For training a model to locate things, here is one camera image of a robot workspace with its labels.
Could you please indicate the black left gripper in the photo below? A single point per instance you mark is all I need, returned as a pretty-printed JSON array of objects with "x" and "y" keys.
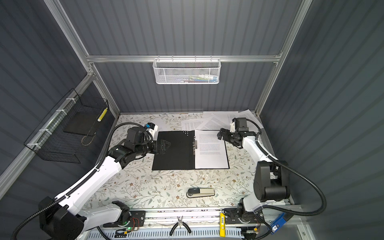
[{"x": 162, "y": 148}]

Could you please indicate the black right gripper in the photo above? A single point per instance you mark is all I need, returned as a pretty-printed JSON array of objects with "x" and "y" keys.
[{"x": 227, "y": 132}]

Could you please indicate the black file folder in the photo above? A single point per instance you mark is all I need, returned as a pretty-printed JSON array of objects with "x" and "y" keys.
[{"x": 181, "y": 153}]

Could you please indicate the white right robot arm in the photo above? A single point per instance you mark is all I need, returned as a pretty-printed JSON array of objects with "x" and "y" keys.
[{"x": 272, "y": 176}]

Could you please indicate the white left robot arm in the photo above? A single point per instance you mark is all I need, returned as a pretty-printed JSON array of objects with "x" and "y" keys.
[{"x": 62, "y": 217}]

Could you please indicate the grey black stapler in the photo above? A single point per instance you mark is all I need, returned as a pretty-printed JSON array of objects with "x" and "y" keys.
[{"x": 200, "y": 192}]

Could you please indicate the pens in white basket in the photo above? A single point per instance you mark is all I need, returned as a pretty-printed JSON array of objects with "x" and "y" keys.
[{"x": 210, "y": 79}]

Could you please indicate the yellow marker in basket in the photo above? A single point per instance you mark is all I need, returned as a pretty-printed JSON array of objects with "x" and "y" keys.
[{"x": 102, "y": 115}]

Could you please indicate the black pad in basket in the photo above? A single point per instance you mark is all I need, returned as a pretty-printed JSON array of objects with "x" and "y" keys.
[{"x": 84, "y": 124}]

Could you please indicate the yellow utility knife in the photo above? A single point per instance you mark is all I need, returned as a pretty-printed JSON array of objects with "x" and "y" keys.
[{"x": 222, "y": 231}]

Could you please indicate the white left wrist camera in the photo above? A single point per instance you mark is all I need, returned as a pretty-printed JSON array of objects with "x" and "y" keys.
[{"x": 152, "y": 129}]

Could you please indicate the white wire mesh basket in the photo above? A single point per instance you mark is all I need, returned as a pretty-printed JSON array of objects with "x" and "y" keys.
[{"x": 169, "y": 72}]

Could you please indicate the black handled pliers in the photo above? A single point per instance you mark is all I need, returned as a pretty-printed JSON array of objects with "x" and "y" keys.
[{"x": 180, "y": 223}]

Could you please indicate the black wire basket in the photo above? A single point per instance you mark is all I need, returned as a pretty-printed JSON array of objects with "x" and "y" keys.
[{"x": 71, "y": 134}]

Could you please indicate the blue tool handle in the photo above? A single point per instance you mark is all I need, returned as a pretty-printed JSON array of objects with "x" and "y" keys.
[{"x": 282, "y": 219}]

